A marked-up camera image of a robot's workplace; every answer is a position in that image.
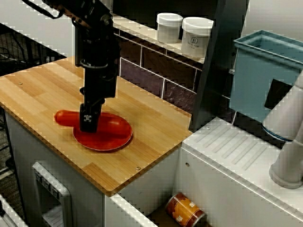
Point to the grey toy faucet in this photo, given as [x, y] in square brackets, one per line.
[279, 125]

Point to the red round plate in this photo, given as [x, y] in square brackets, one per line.
[106, 144]

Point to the black toy kitchen hutch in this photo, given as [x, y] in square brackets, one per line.
[220, 71]

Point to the aluminium frame rail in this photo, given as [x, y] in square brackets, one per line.
[9, 212]

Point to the light wooden shelf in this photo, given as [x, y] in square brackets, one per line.
[132, 24]

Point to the plain white plastic jar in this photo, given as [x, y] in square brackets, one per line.
[169, 28]

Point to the white toy kitchen cabinet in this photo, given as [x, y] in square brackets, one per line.
[23, 146]

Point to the white toy sink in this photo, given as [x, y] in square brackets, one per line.
[213, 179]

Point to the dark tile backsplash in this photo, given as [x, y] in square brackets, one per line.
[142, 75]

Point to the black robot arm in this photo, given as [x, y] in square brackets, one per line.
[94, 30]

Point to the white toy oven door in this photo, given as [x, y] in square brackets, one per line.
[38, 168]

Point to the teal plastic bin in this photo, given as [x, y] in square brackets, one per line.
[248, 82]

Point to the red toy sausage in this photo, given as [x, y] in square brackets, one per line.
[66, 118]

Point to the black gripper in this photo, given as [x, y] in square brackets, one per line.
[100, 82]

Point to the orange soup can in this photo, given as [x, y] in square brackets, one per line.
[183, 209]

